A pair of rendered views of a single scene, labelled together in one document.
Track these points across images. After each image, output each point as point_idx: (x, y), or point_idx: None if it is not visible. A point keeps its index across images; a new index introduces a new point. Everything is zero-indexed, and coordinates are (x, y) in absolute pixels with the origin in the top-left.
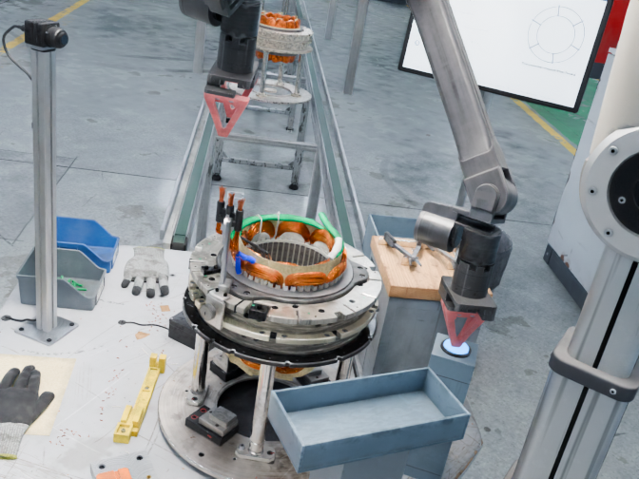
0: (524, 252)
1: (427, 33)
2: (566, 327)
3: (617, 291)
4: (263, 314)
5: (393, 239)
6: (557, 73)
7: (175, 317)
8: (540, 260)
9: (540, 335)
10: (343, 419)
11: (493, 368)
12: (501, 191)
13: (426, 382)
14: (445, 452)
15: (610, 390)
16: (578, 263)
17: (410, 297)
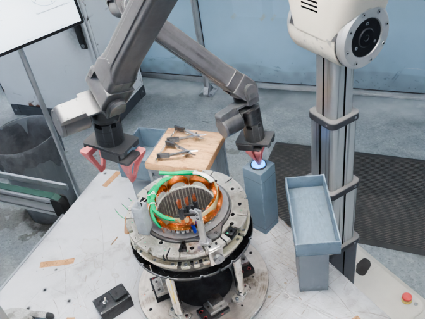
0: (2, 119)
1: (166, 38)
2: (79, 135)
3: (343, 82)
4: (236, 230)
5: (167, 153)
6: (59, 7)
7: (101, 310)
8: (16, 116)
9: (78, 150)
10: (305, 225)
11: (88, 184)
12: (253, 83)
13: (288, 183)
14: (276, 207)
15: (355, 118)
16: (46, 100)
17: (210, 168)
